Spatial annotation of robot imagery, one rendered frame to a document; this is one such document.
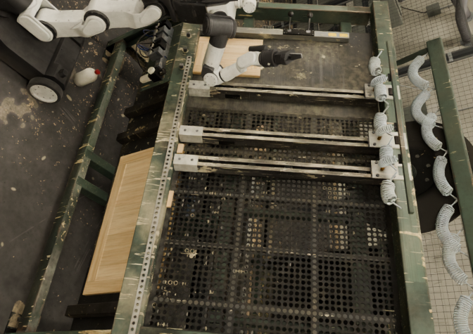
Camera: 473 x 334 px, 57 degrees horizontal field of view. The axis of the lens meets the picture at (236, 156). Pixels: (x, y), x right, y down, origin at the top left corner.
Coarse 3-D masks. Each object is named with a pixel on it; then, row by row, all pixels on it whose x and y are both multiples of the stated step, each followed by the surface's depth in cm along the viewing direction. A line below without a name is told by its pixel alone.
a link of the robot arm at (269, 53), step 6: (270, 54) 213; (276, 54) 211; (282, 54) 208; (288, 54) 210; (270, 60) 214; (276, 60) 212; (282, 60) 208; (288, 60) 211; (270, 66) 217; (276, 66) 217
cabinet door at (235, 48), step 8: (200, 40) 279; (208, 40) 279; (232, 40) 278; (240, 40) 278; (248, 40) 278; (256, 40) 278; (200, 48) 275; (232, 48) 275; (240, 48) 275; (200, 56) 271; (224, 56) 271; (232, 56) 271; (200, 64) 268; (224, 64) 268; (200, 72) 264; (248, 72) 263; (256, 72) 263
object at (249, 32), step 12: (240, 36) 282; (252, 36) 281; (264, 36) 280; (276, 36) 279; (288, 36) 278; (300, 36) 277; (312, 36) 276; (324, 36) 276; (336, 36) 276; (348, 36) 276
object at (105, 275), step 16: (128, 160) 280; (144, 160) 271; (128, 176) 272; (144, 176) 263; (112, 192) 272; (128, 192) 264; (112, 208) 263; (128, 208) 256; (176, 208) 237; (112, 224) 256; (128, 224) 248; (112, 240) 249; (128, 240) 241; (96, 256) 249; (112, 256) 242; (128, 256) 235; (96, 272) 242; (112, 272) 235; (96, 288) 235; (112, 288) 229
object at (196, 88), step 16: (192, 80) 253; (384, 80) 231; (208, 96) 255; (224, 96) 254; (240, 96) 253; (256, 96) 251; (272, 96) 250; (288, 96) 249; (304, 96) 248; (320, 96) 246; (336, 96) 245; (352, 96) 245; (368, 96) 240; (400, 96) 240
